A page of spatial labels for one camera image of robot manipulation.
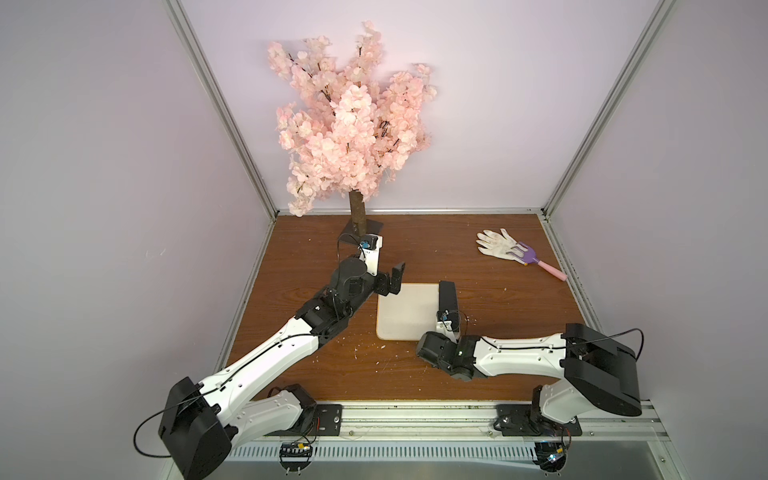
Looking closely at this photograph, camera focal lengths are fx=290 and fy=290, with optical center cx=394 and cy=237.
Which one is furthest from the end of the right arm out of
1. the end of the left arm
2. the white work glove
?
the white work glove

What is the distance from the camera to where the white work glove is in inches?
42.7

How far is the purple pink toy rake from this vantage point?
1024mm

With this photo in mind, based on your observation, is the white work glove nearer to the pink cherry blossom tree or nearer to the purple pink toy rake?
the purple pink toy rake

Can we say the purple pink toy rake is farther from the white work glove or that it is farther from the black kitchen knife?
the black kitchen knife

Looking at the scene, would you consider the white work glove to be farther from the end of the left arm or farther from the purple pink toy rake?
the end of the left arm

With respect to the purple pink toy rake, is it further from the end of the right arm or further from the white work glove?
the end of the right arm
